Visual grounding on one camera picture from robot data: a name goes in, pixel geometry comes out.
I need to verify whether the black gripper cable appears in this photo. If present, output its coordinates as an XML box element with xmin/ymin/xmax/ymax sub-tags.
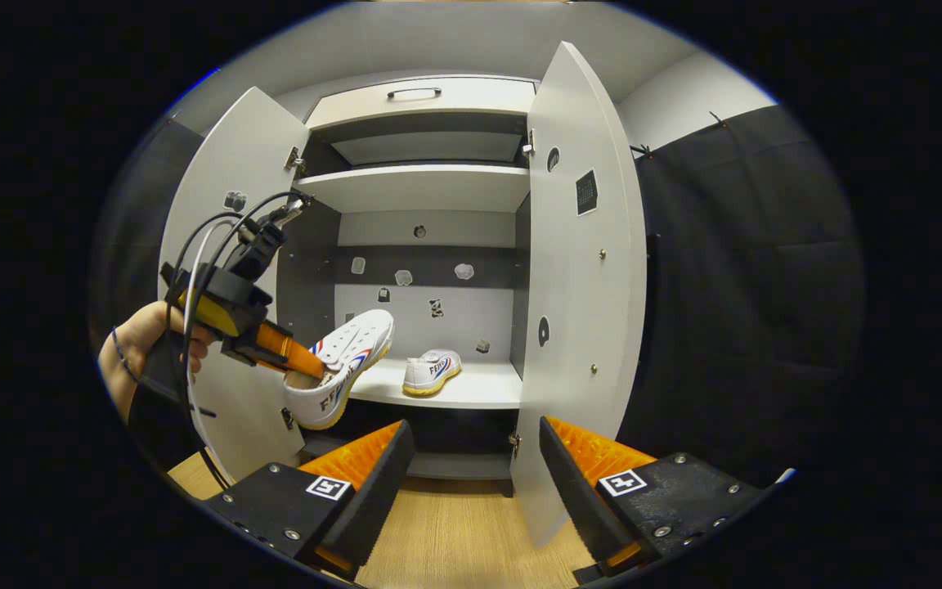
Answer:
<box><xmin>164</xmin><ymin>191</ymin><xmax>310</xmax><ymax>492</ymax></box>

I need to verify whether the white shoe cabinet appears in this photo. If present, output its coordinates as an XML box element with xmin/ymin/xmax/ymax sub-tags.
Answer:
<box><xmin>275</xmin><ymin>75</ymin><xmax>539</xmax><ymax>480</ymax></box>

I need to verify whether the white cabinet shelf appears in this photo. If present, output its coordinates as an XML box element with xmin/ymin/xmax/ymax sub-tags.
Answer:
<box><xmin>295</xmin><ymin>163</ymin><xmax>532</xmax><ymax>214</ymax></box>

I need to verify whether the white canvas shoe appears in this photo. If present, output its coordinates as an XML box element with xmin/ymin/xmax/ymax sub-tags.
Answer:
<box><xmin>284</xmin><ymin>308</ymin><xmax>396</xmax><ymax>431</ymax></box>
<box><xmin>401</xmin><ymin>348</ymin><xmax>463</xmax><ymax>398</ymax></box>

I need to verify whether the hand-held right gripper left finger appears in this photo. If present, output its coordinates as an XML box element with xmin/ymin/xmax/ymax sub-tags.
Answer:
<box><xmin>205</xmin><ymin>420</ymin><xmax>416</xmax><ymax>582</ymax></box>

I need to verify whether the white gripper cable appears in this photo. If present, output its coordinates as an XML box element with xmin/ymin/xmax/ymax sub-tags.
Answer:
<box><xmin>183</xmin><ymin>219</ymin><xmax>236</xmax><ymax>485</ymax></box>

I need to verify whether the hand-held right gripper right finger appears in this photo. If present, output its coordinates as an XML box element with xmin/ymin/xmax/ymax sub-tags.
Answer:
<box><xmin>539</xmin><ymin>416</ymin><xmax>766</xmax><ymax>578</ymax></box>

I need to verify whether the cabinet door with camera sticker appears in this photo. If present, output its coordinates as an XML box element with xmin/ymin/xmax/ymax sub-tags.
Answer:
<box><xmin>158</xmin><ymin>86</ymin><xmax>312</xmax><ymax>485</ymax></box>

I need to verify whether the white cabinet drawer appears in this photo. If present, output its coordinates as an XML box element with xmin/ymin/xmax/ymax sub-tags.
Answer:
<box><xmin>305</xmin><ymin>76</ymin><xmax>538</xmax><ymax>131</ymax></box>

